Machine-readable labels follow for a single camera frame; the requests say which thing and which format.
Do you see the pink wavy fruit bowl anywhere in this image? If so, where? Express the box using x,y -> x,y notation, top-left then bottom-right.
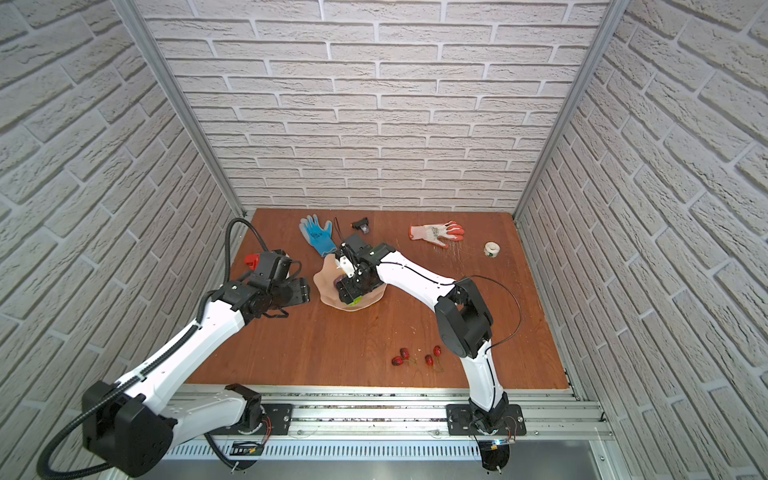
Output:
313,254 -> 387,312

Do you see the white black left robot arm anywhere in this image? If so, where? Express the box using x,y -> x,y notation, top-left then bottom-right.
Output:
36,248 -> 310,479

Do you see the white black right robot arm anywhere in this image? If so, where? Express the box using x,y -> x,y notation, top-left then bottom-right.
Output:
332,235 -> 523,437

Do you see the red black pipe wrench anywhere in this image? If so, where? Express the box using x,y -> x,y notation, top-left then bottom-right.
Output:
244,254 -> 260,270

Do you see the blue work glove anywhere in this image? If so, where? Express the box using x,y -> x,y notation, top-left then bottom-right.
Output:
299,214 -> 337,257

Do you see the red white work glove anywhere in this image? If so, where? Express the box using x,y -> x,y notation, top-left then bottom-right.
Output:
409,221 -> 465,248

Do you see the white tape roll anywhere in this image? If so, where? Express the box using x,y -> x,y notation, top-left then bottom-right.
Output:
484,242 -> 501,258

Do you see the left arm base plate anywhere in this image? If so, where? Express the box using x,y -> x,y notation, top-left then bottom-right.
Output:
234,403 -> 293,436

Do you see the aluminium rail frame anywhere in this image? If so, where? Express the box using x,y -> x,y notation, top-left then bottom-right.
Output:
212,385 -> 630,479

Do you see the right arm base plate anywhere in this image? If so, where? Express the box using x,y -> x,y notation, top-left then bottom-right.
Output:
446,402 -> 527,438

